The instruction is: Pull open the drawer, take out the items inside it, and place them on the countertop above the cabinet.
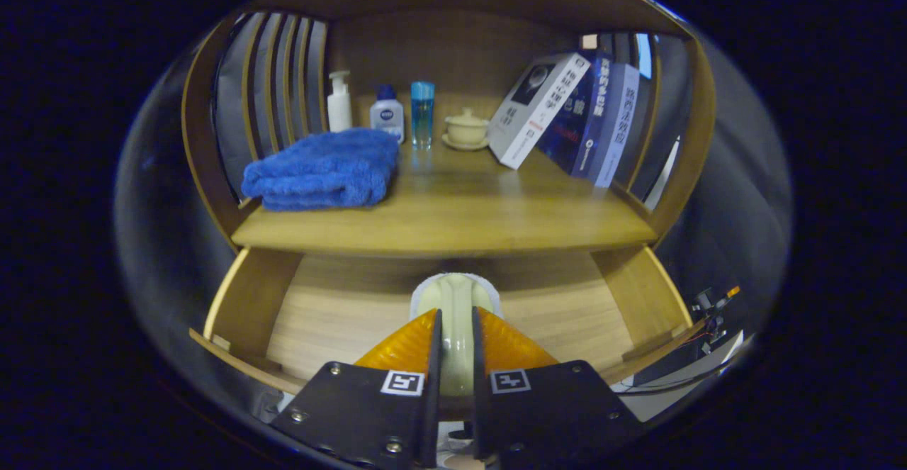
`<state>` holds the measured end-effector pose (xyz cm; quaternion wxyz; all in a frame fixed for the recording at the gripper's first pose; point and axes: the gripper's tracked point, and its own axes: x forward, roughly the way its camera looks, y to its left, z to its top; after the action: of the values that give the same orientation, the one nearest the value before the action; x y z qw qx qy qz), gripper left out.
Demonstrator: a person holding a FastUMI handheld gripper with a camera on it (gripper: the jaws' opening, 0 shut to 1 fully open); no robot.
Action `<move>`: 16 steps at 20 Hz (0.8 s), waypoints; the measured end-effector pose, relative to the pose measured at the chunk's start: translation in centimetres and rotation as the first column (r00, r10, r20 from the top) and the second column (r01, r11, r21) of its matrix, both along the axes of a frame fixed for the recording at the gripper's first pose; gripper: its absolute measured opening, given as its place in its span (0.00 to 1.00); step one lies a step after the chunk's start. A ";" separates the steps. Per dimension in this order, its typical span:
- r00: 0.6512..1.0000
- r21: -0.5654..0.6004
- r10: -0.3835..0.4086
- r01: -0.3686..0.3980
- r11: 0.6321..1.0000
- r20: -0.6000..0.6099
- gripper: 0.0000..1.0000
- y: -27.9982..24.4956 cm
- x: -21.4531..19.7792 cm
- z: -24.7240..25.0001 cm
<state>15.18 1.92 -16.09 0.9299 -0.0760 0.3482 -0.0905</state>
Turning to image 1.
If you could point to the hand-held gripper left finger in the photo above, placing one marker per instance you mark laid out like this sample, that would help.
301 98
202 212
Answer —
434 385

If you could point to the cream lidded teacup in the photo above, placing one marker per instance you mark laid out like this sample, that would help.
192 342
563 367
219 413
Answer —
466 130

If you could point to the white book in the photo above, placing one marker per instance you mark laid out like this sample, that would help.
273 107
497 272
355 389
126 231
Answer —
531 112

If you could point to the black backdrop cloth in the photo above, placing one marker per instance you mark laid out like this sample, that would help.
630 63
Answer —
730 208

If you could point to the folded blue towel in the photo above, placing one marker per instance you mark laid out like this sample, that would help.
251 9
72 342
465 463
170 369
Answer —
319 169

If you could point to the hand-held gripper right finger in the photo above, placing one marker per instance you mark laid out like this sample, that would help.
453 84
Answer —
480 385

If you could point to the dark blue book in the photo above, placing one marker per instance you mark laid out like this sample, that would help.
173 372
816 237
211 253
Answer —
577 130

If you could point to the white pump bottle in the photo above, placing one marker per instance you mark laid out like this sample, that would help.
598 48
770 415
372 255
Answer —
339 108

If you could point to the clear blue bottle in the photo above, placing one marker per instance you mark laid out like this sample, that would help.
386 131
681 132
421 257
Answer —
423 115

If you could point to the wooden countertop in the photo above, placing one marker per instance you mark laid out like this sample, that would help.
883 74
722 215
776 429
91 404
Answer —
460 200

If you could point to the white bottle with blue cap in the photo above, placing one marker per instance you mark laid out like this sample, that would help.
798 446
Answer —
387 117

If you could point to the light blue book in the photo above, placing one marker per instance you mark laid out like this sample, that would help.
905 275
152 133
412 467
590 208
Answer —
616 130

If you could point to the wooden drawer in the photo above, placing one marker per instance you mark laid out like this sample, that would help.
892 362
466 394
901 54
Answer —
340 321

